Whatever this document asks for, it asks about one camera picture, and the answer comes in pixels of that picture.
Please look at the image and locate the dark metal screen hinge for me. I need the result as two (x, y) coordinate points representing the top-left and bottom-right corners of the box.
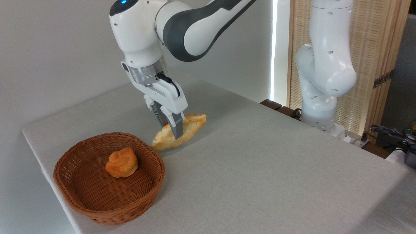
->
(373, 69), (395, 89)

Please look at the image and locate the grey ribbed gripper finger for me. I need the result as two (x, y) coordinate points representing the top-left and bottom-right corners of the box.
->
(144, 95), (169, 128)
(162, 107), (185, 139)

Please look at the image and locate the grey tablecloth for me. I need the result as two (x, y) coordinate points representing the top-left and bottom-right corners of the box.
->
(22, 73), (416, 234)

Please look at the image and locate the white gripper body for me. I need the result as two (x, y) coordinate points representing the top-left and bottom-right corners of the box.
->
(121, 60), (188, 115)

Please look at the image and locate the brown woven wicker basket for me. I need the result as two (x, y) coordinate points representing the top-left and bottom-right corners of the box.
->
(53, 132), (165, 226)

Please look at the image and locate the grey metal box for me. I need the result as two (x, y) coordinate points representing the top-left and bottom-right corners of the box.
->
(405, 145), (416, 169)

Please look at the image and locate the wooden slatted folding screen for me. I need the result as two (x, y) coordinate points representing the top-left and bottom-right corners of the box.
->
(288, 0), (411, 143)

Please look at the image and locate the small orange bread roll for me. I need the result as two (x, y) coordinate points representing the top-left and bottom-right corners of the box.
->
(106, 147), (138, 178)

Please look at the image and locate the pale long croissant bread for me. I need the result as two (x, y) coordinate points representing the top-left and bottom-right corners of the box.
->
(151, 114), (207, 151)

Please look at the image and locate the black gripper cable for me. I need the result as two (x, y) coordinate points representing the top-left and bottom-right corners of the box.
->
(156, 72), (180, 98)

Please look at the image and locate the black cable bundle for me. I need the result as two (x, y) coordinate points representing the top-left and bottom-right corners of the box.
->
(370, 124), (416, 147)

